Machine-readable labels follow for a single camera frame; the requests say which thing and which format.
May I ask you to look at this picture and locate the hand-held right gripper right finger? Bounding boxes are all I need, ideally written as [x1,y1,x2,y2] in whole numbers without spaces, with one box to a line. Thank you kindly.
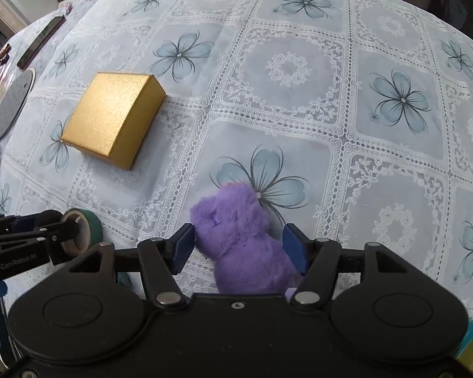
[282,222,413,310]

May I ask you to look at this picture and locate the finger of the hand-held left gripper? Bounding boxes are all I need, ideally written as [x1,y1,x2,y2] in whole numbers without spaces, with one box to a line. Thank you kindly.
[0,218,83,266]
[0,210,64,232]

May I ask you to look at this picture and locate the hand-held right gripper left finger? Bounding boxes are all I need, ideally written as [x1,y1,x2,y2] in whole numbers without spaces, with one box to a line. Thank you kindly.
[65,222,196,308]

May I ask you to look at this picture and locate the green tape roll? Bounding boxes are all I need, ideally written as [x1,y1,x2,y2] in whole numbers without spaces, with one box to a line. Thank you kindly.
[61,208,102,256]

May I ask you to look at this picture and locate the purple plush toy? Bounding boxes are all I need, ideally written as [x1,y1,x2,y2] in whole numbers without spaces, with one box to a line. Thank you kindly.
[190,183,306,295]

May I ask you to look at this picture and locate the grey round trivet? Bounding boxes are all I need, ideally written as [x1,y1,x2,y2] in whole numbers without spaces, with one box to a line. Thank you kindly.
[0,68,37,141]

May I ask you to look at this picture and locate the floral lace tablecloth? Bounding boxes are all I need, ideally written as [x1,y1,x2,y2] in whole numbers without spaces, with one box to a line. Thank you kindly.
[0,0,473,325]

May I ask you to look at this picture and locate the gold cardboard box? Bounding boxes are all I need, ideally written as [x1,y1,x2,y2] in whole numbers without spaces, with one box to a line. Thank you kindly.
[61,72,167,171]

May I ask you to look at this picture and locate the black remote control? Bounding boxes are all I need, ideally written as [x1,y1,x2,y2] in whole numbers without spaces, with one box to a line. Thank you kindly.
[17,16,66,69]

